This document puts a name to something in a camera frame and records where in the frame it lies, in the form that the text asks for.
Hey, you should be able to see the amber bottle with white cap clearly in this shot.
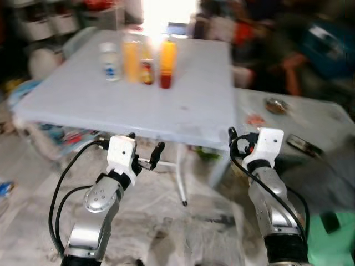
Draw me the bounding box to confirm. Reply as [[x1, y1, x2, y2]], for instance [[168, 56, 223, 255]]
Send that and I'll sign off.
[[159, 38, 178, 89]]

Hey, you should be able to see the blue patterned basin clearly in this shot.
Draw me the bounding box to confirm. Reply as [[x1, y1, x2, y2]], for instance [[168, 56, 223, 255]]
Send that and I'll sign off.
[[7, 78, 42, 109]]

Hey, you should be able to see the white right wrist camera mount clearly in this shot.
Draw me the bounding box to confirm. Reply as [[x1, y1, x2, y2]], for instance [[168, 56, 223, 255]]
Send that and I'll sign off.
[[247, 128, 285, 166]]

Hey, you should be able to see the pale grey plastic chair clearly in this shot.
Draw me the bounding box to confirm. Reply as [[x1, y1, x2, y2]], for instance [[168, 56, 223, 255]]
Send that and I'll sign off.
[[64, 27, 103, 57]]

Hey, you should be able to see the small blue wrapper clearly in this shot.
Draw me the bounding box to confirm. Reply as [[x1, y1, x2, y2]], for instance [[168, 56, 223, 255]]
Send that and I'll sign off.
[[0, 180, 14, 199]]

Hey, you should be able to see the dark green sofa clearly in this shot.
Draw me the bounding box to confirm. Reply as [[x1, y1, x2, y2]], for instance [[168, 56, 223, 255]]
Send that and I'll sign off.
[[272, 14, 355, 100]]

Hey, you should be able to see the orange squeeze bottle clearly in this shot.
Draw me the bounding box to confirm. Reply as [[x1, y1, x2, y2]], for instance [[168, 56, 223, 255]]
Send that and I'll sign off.
[[122, 34, 142, 84]]

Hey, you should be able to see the blue bag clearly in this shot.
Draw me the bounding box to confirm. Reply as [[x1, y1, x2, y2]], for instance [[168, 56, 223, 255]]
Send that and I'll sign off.
[[302, 21, 355, 78]]

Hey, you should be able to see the white plastic folding table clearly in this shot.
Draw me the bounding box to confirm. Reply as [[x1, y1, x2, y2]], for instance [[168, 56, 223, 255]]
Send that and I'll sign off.
[[12, 29, 239, 207]]

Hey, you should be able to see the barefoot person in black shorts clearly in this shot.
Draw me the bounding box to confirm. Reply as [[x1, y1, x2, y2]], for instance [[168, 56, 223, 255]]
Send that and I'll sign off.
[[266, 53, 311, 98]]

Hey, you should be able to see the white mayonnaise bottle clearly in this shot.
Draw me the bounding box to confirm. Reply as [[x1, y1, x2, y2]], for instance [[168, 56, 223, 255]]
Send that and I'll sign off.
[[99, 42, 121, 83]]

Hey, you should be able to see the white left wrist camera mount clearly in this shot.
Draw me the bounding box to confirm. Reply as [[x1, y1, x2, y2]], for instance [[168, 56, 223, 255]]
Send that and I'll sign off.
[[106, 136, 138, 173]]

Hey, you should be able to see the grey plastic hamper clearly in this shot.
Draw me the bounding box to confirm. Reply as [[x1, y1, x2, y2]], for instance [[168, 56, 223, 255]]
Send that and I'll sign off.
[[83, 0, 125, 31]]

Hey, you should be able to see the black phone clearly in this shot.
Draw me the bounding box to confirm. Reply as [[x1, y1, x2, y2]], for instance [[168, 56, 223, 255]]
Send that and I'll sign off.
[[286, 135, 322, 157]]

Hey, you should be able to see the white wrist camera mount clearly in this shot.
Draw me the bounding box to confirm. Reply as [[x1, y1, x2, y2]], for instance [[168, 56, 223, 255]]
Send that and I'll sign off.
[[247, 128, 285, 166], [106, 136, 138, 173]]

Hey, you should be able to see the round metal dish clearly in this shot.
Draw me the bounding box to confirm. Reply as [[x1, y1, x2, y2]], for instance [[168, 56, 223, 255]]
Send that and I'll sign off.
[[265, 97, 289, 115]]

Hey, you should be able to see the green plastic stool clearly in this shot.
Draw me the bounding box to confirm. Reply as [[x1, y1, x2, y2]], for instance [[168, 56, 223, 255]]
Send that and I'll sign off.
[[307, 211, 355, 266]]

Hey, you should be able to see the grey stained table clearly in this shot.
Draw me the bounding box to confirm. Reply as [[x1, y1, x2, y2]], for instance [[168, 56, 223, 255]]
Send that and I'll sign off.
[[233, 88, 344, 161]]

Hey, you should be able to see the pink crumpled wrapper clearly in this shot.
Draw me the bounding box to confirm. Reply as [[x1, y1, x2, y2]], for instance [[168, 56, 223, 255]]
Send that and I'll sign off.
[[247, 114, 266, 127]]

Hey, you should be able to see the small yellow-capped sauce bottle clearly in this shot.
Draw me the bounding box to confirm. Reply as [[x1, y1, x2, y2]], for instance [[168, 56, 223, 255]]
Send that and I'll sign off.
[[139, 44, 155, 85]]

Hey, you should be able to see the white round plastic thing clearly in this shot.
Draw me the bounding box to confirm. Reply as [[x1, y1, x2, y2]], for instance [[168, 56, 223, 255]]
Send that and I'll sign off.
[[28, 47, 59, 78]]

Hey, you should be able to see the metal rack with white bins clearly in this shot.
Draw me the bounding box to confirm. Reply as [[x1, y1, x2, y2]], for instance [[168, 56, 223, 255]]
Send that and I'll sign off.
[[14, 4, 53, 43], [47, 3, 81, 37]]

